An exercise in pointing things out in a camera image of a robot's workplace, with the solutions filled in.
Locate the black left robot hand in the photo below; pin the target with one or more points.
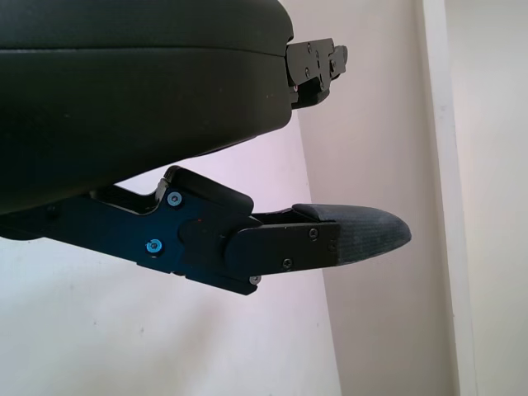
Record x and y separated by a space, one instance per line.
123 103

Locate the white door frame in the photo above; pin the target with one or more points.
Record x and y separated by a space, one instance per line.
445 206

